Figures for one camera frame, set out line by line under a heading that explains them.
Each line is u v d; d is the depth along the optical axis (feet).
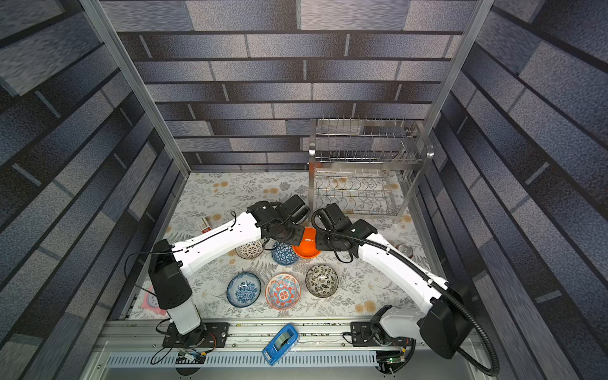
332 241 1.89
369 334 2.42
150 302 2.56
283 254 2.97
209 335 2.40
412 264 1.49
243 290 2.69
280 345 2.24
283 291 2.67
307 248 2.58
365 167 3.86
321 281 2.74
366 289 2.74
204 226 3.19
